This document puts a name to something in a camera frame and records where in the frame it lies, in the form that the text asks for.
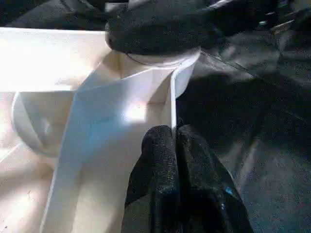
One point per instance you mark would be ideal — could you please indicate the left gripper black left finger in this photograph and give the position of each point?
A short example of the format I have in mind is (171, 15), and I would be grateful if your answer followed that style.
(155, 182)

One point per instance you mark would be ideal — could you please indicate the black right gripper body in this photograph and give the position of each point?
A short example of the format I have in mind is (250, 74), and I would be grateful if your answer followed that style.
(279, 19)

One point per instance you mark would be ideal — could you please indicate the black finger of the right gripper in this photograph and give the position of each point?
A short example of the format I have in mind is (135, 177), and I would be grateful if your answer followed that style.
(165, 31)

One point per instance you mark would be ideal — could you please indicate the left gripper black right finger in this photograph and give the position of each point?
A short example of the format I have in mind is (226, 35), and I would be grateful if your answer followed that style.
(206, 194)

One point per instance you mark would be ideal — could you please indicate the white plastic table top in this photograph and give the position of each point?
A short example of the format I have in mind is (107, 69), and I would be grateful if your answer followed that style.
(36, 60)

